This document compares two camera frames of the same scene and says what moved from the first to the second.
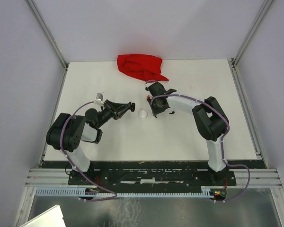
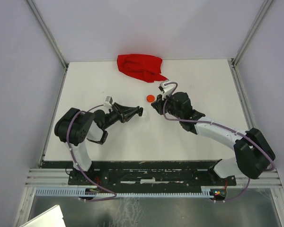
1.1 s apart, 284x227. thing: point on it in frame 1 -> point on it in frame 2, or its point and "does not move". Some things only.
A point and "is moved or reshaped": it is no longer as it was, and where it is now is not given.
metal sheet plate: x=53 y=217 does not move
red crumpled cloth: x=145 y=67 does not move
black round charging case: x=133 y=107 is moved or reshaped
